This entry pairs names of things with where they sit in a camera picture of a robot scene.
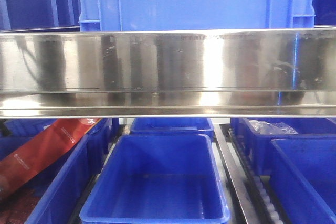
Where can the blue shelf bin centre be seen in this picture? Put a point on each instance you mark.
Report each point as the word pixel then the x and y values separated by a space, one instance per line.
pixel 158 179

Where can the blue shelf bin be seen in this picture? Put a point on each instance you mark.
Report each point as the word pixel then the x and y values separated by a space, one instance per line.
pixel 303 178
pixel 52 195
pixel 158 179

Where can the stainless steel shelf beam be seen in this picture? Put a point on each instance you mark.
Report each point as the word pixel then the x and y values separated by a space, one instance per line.
pixel 218 73

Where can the blue shelf bin right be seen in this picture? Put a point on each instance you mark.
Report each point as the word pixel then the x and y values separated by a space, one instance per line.
pixel 303 178

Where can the blue shelf bin left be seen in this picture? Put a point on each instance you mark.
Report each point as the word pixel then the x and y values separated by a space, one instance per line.
pixel 52 195

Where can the blue rear centre bin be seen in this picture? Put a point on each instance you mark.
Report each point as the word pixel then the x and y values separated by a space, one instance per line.
pixel 172 126

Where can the clear plastic bag in bin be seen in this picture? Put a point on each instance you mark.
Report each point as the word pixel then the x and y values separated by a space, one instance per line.
pixel 266 128

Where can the blue rear right bin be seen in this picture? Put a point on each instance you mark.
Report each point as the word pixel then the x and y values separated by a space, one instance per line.
pixel 254 135

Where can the large blue upper crate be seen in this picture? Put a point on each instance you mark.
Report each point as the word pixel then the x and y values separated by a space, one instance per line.
pixel 147 15

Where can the red packaging bag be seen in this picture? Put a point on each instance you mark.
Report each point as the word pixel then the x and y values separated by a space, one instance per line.
pixel 41 151

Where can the steel roller track rail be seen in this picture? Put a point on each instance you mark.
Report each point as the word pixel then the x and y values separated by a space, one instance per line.
pixel 248 198

